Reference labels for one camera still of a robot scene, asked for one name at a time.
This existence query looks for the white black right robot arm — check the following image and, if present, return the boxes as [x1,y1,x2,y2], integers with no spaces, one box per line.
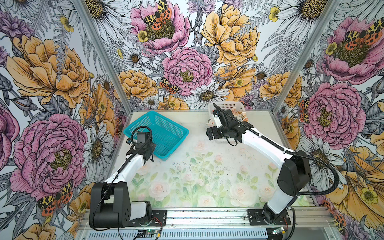
[206,106,312,225]

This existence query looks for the aluminium corner post left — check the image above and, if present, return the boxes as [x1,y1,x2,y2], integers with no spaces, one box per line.
[71,0,133,115]

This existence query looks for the aluminium front rail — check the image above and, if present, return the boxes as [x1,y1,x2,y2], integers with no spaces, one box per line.
[76,207,342,240]

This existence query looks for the teal plastic basket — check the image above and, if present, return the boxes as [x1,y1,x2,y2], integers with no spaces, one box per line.
[123,111,189,161]

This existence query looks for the aluminium corner post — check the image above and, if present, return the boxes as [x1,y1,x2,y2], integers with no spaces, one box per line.
[71,0,133,115]
[271,0,343,113]

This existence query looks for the white plastic laundry basket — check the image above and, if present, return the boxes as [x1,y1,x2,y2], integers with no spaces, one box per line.
[207,101,246,127]

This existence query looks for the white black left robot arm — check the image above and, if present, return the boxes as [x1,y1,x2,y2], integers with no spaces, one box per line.
[89,131,156,231]

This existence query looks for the aluminium corner post right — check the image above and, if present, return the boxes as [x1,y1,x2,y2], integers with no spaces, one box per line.
[271,0,343,113]

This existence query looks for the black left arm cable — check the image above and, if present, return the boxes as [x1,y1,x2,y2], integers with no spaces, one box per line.
[89,125,154,232]

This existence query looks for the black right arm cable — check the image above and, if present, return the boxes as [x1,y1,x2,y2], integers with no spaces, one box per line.
[212,103,340,240]

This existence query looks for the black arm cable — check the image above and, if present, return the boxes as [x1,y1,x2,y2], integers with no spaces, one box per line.
[212,103,340,240]
[89,125,154,232]

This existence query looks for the orange and white towel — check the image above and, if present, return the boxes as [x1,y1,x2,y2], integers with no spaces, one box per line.
[233,111,249,122]

